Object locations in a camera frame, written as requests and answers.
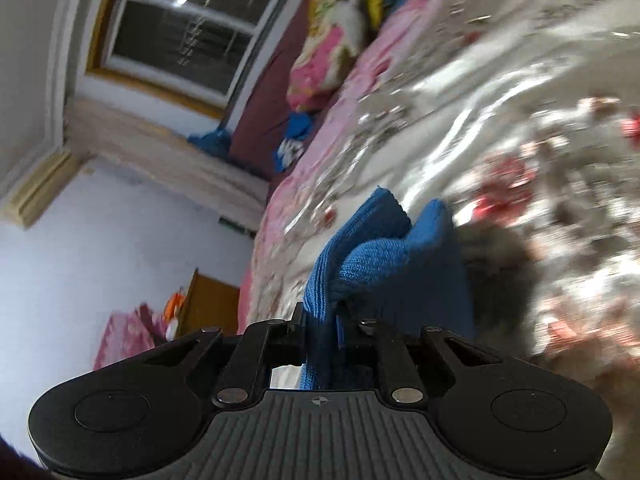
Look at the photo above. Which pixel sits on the blue white crumpled garment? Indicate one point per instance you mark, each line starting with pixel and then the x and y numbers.
pixel 292 146

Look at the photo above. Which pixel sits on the beige left curtain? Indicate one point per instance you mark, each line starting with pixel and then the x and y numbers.
pixel 96 128

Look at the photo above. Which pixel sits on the pink floral folded quilt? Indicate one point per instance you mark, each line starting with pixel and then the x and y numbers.
pixel 323 63

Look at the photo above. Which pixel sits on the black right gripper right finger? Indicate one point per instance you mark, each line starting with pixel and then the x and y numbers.
pixel 358 338

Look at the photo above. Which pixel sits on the barred dark window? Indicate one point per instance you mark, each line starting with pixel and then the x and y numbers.
pixel 203 55

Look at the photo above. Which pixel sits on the maroon bed sheet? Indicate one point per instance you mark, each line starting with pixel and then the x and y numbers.
pixel 258 118

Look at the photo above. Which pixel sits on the pink floral cloth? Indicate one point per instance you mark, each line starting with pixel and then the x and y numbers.
pixel 129 334

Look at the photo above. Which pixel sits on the silver pink floral bedspread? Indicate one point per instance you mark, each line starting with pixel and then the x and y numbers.
pixel 523 116

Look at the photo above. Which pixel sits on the blue knitted sweater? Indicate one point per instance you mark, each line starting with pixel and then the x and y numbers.
pixel 383 265

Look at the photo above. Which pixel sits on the white plush toy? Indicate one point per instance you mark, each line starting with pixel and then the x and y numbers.
pixel 349 17

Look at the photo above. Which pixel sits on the wooden desk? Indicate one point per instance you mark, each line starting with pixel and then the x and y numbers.
pixel 209 303

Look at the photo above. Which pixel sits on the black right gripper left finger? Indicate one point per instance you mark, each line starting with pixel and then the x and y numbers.
pixel 289 345

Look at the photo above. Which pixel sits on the orange object on desk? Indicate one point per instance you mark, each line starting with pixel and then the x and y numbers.
pixel 171 313

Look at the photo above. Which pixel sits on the blue plastic bag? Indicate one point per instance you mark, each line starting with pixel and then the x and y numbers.
pixel 215 143

